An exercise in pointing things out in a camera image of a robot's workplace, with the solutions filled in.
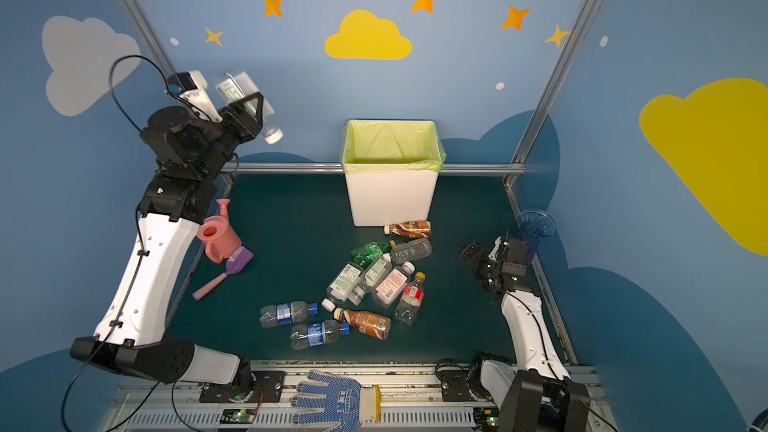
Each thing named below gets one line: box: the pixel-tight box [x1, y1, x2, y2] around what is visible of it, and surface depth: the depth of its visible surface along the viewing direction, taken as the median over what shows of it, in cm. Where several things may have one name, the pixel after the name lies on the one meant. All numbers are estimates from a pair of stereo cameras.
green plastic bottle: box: [350, 240, 397, 270], surface depth 100 cm
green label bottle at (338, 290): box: [321, 262, 362, 312], surface depth 90 cm
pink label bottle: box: [372, 261, 416, 310], surface depth 90 cm
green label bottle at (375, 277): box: [348, 253, 393, 306], surface depth 91 cm
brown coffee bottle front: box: [333, 307, 392, 341], surface depth 82 cm
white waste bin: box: [344, 171, 439, 227], surface depth 98 cm
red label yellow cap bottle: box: [395, 272, 426, 326], surface depth 87 cm
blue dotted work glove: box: [290, 370, 381, 432], surface depth 73 cm
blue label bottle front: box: [290, 320, 351, 350], surface depth 80 cm
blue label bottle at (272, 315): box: [259, 301, 319, 329], surface depth 84 cm
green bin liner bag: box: [341, 119, 447, 175], surface depth 100 cm
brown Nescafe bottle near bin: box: [383, 220, 431, 239], surface depth 103 cm
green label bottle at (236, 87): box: [215, 71, 284, 145], surface depth 58 cm
